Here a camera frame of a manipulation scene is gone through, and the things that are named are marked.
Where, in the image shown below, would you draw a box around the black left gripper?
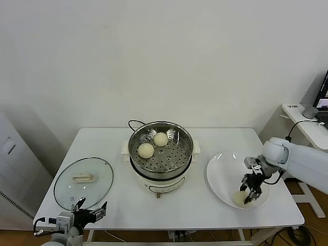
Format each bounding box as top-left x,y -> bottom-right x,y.
71,196 -> 108,228

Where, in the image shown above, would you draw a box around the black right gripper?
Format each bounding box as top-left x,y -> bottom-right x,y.
239,172 -> 263,205

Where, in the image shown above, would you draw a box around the white steamed baozi bun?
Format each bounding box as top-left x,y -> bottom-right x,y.
153,132 -> 169,147
137,143 -> 155,159
232,191 -> 249,208

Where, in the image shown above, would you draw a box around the round glass pot lid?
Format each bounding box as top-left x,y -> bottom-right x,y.
53,157 -> 114,211

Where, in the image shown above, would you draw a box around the perforated steel steamer basket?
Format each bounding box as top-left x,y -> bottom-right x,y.
128,121 -> 195,180

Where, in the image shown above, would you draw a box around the round white plate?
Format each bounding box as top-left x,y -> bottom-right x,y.
206,152 -> 272,211

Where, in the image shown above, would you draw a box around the cream electric cooker pot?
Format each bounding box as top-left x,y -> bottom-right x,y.
120,138 -> 202,199

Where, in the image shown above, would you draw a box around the white power strip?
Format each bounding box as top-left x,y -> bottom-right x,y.
168,230 -> 192,243

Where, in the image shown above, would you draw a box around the white floor cabinet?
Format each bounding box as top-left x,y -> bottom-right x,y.
0,110 -> 54,230

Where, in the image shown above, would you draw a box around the white side desk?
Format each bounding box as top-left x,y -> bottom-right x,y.
259,103 -> 328,219

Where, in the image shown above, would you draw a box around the grey cylinder speaker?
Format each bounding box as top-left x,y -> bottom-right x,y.
302,107 -> 319,119

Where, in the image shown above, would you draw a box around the open black laptop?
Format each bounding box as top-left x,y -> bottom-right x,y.
313,70 -> 328,121

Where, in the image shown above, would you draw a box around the white table frame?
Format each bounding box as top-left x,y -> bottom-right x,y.
66,229 -> 257,246

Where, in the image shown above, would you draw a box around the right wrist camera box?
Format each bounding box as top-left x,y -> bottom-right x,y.
243,156 -> 263,171

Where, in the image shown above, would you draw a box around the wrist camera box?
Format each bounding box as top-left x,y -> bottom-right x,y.
48,211 -> 75,231
243,156 -> 263,171

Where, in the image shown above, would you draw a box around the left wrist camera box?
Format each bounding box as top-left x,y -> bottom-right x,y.
48,211 -> 75,231

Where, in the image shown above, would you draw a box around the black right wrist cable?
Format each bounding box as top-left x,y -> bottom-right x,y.
263,170 -> 284,185

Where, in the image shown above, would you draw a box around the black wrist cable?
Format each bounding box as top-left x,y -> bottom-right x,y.
263,170 -> 284,185
32,217 -> 58,235

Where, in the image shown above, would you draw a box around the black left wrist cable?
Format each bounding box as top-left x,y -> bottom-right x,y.
32,217 -> 58,235

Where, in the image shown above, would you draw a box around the black floor cables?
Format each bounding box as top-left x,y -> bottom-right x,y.
271,225 -> 312,246

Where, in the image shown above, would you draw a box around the black cable with adapter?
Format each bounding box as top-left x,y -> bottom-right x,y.
285,120 -> 325,142

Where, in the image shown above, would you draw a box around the black cooker power cord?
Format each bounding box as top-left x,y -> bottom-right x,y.
128,119 -> 148,132

